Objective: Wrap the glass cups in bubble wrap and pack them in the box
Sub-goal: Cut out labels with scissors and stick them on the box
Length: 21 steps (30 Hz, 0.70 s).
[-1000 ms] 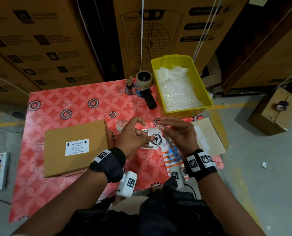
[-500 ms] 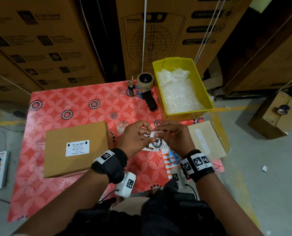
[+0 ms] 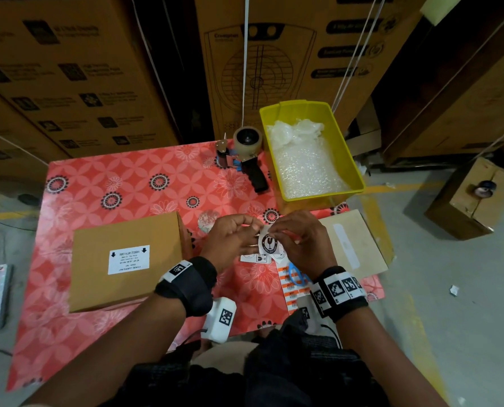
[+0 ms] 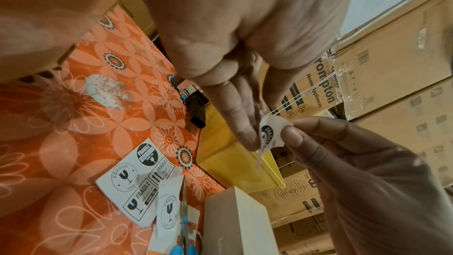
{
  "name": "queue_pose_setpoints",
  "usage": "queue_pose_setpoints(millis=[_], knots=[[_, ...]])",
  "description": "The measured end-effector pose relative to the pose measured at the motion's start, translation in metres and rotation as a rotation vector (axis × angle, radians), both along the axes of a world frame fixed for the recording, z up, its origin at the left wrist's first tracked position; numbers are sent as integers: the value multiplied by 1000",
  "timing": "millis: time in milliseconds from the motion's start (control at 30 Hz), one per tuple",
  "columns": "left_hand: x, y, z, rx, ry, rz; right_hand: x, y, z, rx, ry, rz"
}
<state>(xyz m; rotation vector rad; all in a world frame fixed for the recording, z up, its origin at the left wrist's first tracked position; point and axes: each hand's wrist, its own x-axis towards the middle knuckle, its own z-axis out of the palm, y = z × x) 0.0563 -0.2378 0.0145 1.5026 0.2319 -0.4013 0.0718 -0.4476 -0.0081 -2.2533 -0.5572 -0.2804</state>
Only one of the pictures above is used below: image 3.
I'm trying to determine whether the tape roll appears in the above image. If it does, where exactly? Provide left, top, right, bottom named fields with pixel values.
left=473, top=179, right=499, bottom=200

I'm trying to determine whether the stack of Crompton cartons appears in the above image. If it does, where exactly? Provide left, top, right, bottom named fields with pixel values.
left=0, top=0, right=504, bottom=179

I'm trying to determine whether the person's dark clothing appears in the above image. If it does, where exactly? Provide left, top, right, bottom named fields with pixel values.
left=98, top=309, right=391, bottom=407

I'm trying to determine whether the person's left hand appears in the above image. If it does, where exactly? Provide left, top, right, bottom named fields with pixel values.
left=198, top=213, right=267, bottom=275

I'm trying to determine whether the tape dispenser with tape roll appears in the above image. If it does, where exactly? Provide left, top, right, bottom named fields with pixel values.
left=215, top=125, right=272, bottom=197

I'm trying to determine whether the bubble wrap bundle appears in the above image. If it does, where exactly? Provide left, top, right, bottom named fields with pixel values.
left=266, top=118, right=352, bottom=201

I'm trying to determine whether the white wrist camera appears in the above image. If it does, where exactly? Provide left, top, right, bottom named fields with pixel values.
left=200, top=296, right=238, bottom=345

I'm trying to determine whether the small cardboard box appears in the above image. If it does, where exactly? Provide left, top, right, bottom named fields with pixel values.
left=67, top=210, right=194, bottom=315

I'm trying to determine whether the pale yellow paper slip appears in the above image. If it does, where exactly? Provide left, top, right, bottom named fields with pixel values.
left=419, top=0, right=468, bottom=28

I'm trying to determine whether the yellow plastic bin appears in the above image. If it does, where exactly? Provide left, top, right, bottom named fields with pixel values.
left=258, top=99, right=367, bottom=214

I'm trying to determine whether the flat brown cardboard box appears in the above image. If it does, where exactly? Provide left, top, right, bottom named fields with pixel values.
left=317, top=208, right=396, bottom=282

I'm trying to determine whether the orange floral tablecloth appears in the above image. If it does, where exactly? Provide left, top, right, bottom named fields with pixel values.
left=5, top=138, right=388, bottom=394

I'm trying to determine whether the orange striped packaging card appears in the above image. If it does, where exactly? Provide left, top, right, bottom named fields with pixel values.
left=281, top=262, right=322, bottom=315

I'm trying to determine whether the person's right forearm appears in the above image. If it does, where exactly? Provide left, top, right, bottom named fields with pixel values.
left=335, top=306, right=450, bottom=407

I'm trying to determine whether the person's left forearm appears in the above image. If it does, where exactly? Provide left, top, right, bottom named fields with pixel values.
left=21, top=292, right=191, bottom=407

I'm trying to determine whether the black-white fragile sticker sheet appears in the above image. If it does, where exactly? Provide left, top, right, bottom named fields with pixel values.
left=255, top=223, right=292, bottom=269

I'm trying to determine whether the small brown floor carton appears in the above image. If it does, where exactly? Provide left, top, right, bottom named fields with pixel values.
left=423, top=155, right=504, bottom=243

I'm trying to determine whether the black wristband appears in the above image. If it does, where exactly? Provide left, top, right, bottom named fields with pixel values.
left=306, top=264, right=371, bottom=324
left=154, top=255, right=220, bottom=318

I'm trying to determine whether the person's right hand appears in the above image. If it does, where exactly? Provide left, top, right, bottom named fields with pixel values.
left=268, top=209, right=340, bottom=282

